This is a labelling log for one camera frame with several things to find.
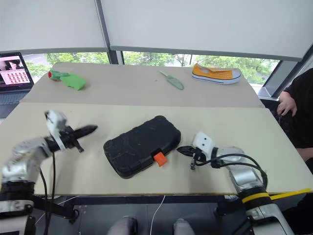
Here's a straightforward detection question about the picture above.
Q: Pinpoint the black plastic tool case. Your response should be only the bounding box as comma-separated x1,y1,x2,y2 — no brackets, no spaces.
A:
103,115,182,179

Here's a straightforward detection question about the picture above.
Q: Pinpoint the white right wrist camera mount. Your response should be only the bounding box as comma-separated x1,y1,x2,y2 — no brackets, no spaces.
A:
191,132,218,161

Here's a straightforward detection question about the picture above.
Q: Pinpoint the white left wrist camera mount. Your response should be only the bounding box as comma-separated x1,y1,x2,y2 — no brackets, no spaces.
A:
44,110,68,150

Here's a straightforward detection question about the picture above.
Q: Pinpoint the white roller blind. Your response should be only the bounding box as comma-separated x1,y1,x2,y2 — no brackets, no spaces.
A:
0,0,110,54
100,0,313,62

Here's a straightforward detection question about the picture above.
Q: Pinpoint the white thin cable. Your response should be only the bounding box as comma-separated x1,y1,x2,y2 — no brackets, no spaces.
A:
149,195,166,235

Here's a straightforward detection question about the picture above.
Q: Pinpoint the grey window frame post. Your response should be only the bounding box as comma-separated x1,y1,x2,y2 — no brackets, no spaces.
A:
263,60,298,98
94,0,124,66

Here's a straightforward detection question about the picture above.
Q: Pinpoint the green plastic trowel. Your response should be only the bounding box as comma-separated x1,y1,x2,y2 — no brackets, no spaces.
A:
159,70,184,91

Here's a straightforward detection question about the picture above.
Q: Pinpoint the bystander bare hand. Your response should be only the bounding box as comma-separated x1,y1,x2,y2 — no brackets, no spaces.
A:
277,97,298,117

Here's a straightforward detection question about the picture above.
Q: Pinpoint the grey rounded shape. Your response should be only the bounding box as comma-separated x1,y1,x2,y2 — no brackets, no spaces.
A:
107,215,137,235
173,218,196,235

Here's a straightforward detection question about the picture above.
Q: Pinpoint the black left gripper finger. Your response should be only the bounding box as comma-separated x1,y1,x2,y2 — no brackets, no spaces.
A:
76,127,98,138
75,124,98,134

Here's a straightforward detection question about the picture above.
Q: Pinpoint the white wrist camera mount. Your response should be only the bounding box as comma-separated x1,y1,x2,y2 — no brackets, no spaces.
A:
191,132,218,161
44,110,68,150

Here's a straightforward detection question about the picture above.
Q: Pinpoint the yellow canvas sneaker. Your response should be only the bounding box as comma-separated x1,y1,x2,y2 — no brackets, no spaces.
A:
191,63,242,85

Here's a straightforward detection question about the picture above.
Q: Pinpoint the green crumpled cloth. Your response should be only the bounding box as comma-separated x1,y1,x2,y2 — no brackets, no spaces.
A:
48,70,87,91

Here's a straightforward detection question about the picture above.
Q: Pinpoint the yellow tape strip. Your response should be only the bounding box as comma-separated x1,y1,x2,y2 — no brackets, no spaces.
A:
268,188,313,199

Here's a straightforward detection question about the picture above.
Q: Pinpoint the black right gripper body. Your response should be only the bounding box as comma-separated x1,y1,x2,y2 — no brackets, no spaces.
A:
190,147,204,170

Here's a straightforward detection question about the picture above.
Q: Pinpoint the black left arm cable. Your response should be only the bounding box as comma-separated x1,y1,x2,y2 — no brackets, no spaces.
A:
39,151,57,235

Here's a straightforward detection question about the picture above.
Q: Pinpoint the black table frame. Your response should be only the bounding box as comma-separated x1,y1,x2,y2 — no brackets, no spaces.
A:
31,194,245,218

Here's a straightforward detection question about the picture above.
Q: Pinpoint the person in black clothes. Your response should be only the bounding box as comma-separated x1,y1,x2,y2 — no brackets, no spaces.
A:
276,70,313,162

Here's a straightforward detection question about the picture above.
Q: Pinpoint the grey open laptop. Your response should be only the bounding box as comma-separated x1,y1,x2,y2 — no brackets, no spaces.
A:
0,51,35,118

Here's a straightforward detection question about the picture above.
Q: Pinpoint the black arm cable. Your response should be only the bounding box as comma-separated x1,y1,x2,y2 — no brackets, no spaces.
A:
39,151,57,235
195,153,268,194

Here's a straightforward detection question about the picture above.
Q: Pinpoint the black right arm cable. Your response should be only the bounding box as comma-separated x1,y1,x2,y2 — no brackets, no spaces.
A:
195,153,268,194

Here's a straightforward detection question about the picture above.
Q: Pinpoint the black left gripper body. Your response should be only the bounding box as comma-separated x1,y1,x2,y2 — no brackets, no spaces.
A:
60,126,85,153

